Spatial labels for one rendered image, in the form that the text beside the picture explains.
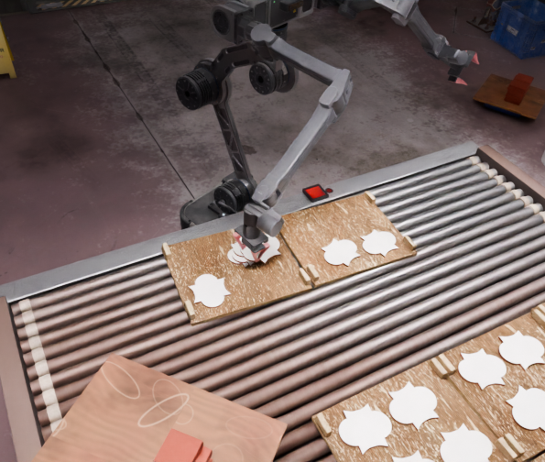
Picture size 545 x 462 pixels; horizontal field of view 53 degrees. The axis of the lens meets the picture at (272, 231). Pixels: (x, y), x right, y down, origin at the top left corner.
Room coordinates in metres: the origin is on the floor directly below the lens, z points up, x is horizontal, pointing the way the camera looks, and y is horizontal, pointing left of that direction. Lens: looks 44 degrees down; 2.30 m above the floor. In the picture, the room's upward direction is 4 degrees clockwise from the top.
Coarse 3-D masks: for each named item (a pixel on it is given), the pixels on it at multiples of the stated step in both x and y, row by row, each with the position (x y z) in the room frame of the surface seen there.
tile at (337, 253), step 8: (336, 240) 1.41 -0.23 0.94; (344, 240) 1.41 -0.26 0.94; (328, 248) 1.36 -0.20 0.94; (336, 248) 1.37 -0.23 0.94; (344, 248) 1.37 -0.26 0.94; (352, 248) 1.37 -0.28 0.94; (328, 256) 1.33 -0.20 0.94; (336, 256) 1.33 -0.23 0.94; (344, 256) 1.33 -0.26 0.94; (352, 256) 1.34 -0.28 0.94; (336, 264) 1.29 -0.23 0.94; (344, 264) 1.30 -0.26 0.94
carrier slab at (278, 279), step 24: (192, 240) 1.36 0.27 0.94; (216, 240) 1.37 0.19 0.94; (168, 264) 1.24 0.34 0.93; (192, 264) 1.25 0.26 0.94; (216, 264) 1.26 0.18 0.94; (264, 264) 1.27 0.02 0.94; (288, 264) 1.28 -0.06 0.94; (240, 288) 1.16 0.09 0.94; (264, 288) 1.17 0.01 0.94; (288, 288) 1.18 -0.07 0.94; (216, 312) 1.06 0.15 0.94
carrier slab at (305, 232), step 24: (288, 216) 1.52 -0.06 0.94; (312, 216) 1.53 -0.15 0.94; (336, 216) 1.54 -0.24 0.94; (360, 216) 1.55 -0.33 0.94; (384, 216) 1.56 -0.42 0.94; (288, 240) 1.40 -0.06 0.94; (312, 240) 1.41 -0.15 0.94; (360, 240) 1.43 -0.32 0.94; (312, 264) 1.29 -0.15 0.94; (360, 264) 1.31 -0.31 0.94; (384, 264) 1.32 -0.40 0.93
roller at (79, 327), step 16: (496, 176) 1.89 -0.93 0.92; (464, 192) 1.77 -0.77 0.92; (416, 208) 1.65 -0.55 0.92; (432, 208) 1.68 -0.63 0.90; (176, 288) 1.15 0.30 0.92; (128, 304) 1.07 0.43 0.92; (144, 304) 1.08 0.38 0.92; (160, 304) 1.10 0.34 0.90; (96, 320) 1.00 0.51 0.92; (112, 320) 1.02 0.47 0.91; (32, 336) 0.93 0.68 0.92; (48, 336) 0.93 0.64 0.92; (64, 336) 0.94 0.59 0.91
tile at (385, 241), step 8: (376, 232) 1.47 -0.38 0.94; (384, 232) 1.47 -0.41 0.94; (368, 240) 1.42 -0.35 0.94; (376, 240) 1.42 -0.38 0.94; (384, 240) 1.43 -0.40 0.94; (392, 240) 1.43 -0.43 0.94; (368, 248) 1.38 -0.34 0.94; (376, 248) 1.38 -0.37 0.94; (384, 248) 1.38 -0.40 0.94; (392, 248) 1.39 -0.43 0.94; (384, 256) 1.35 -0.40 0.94
